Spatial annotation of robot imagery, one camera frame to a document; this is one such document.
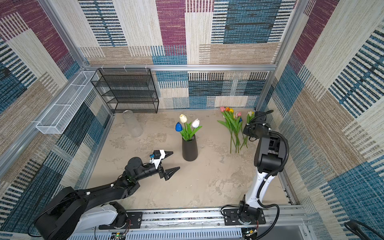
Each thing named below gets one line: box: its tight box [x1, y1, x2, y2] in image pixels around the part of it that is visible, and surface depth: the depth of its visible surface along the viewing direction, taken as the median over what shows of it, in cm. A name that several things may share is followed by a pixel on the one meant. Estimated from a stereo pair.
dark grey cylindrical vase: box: [182, 134, 198, 162], surface depth 95 cm
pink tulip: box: [217, 106, 234, 154], surface depth 111 cm
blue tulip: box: [175, 121, 188, 141], surface depth 73 cm
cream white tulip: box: [179, 114, 193, 141], surface depth 80 cm
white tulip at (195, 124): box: [190, 118, 203, 141], surface depth 78 cm
